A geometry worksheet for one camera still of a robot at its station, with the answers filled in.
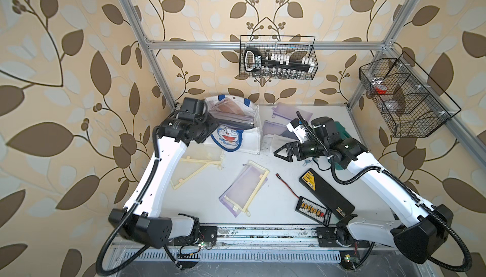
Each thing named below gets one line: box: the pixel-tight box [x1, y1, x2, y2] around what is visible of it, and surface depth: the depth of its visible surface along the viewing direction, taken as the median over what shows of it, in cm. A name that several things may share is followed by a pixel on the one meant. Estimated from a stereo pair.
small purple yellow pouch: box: [218, 160, 271, 218], surface depth 89 cm
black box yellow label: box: [298, 168, 356, 221], surface depth 86 cm
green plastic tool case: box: [334, 121, 353, 140], surface depth 107 cm
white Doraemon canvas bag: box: [205, 94, 261, 155], surface depth 96 cm
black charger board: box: [275, 173, 333, 228], surface depth 81 cm
